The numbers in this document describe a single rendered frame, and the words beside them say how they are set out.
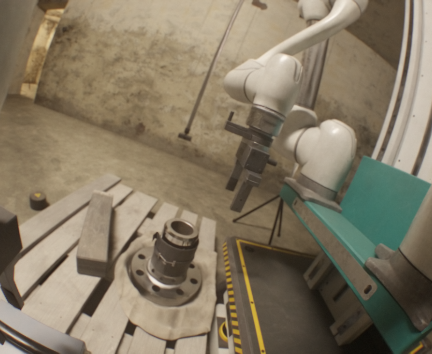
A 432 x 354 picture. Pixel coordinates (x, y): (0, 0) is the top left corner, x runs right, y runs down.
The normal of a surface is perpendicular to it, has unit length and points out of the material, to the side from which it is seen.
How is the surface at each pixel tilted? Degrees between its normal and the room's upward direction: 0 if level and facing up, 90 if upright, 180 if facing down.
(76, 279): 0
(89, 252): 0
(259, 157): 90
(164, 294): 0
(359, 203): 90
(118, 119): 90
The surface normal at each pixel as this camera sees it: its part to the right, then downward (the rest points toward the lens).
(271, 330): 0.36, -0.89
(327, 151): -0.65, -0.05
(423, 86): -0.93, -0.33
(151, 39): -0.04, 0.28
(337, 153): -0.35, 0.09
